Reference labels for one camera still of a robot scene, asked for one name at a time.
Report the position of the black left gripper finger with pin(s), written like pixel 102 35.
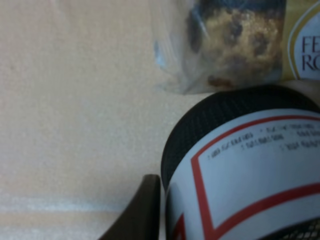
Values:
pixel 141 218

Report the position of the black jar with white label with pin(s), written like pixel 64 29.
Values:
pixel 244 165

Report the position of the Ferrero Rocher chocolate pack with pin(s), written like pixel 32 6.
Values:
pixel 217 45

